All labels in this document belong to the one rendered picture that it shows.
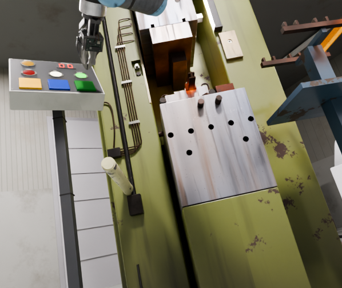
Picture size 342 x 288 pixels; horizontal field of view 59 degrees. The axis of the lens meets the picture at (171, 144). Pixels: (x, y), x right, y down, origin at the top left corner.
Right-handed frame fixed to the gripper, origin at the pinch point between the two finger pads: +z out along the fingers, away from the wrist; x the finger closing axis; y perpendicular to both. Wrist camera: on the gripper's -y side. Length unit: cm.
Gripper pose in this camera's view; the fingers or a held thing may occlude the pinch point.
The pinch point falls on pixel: (86, 65)
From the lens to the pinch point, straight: 124.8
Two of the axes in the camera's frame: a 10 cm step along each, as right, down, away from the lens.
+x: 8.9, -0.4, 4.5
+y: 3.8, 6.1, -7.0
